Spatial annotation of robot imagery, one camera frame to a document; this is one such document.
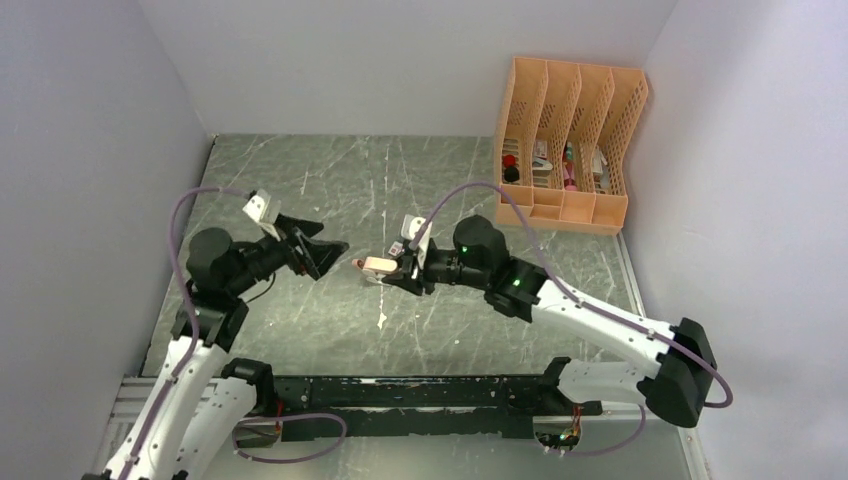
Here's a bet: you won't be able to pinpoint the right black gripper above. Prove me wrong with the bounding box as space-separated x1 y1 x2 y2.
382 241 489 296

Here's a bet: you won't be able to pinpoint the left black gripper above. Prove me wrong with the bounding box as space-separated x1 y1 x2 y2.
226 212 348 296

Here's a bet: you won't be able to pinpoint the pink stapler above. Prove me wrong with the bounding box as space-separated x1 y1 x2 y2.
352 256 399 284

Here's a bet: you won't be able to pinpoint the red white staple box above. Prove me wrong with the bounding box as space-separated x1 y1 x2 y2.
387 241 405 258

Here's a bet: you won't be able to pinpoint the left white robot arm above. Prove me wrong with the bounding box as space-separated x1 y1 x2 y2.
98 215 349 479

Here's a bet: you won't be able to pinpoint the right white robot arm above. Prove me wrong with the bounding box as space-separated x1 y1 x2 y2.
359 215 717 428

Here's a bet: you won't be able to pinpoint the red black item in organizer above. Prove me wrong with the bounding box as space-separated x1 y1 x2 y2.
501 154 521 184

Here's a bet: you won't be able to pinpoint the pink items in organizer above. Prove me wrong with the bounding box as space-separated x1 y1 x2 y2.
531 140 611 194

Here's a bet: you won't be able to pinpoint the orange file organizer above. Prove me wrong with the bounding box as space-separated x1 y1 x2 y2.
493 57 649 236

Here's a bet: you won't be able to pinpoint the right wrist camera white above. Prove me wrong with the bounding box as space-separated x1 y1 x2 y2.
400 214 431 268

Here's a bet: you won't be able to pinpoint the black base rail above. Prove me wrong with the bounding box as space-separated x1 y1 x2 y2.
249 374 602 440

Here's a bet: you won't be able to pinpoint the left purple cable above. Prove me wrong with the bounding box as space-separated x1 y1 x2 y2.
115 186 348 480

